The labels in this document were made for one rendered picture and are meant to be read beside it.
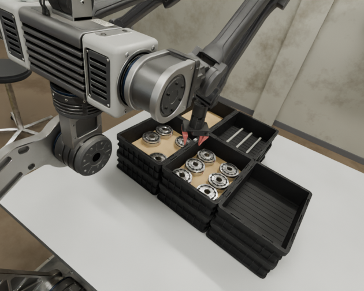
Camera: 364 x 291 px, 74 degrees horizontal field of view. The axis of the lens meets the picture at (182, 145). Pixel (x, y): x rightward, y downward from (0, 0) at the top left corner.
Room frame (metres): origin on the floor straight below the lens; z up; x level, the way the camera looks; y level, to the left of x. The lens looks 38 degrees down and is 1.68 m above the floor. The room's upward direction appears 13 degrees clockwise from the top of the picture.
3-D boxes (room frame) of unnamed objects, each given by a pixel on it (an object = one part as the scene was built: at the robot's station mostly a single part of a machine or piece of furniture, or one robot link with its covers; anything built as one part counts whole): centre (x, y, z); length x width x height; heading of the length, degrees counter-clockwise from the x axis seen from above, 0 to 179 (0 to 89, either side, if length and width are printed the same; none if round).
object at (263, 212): (0.73, -0.42, 0.87); 0.40 x 0.30 x 0.11; 151
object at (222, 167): (0.94, -0.27, 0.86); 0.10 x 0.10 x 0.01
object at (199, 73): (0.56, 0.03, 1.45); 0.09 x 0.08 x 0.12; 66
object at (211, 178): (0.84, -0.21, 0.86); 0.10 x 0.10 x 0.01
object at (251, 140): (1.23, -0.35, 0.87); 0.40 x 0.30 x 0.11; 151
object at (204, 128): (0.82, -0.04, 1.17); 0.10 x 0.07 x 0.07; 104
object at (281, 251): (0.73, -0.42, 0.92); 0.40 x 0.30 x 0.02; 151
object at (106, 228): (1.00, -0.28, 0.35); 1.60 x 1.60 x 0.70; 66
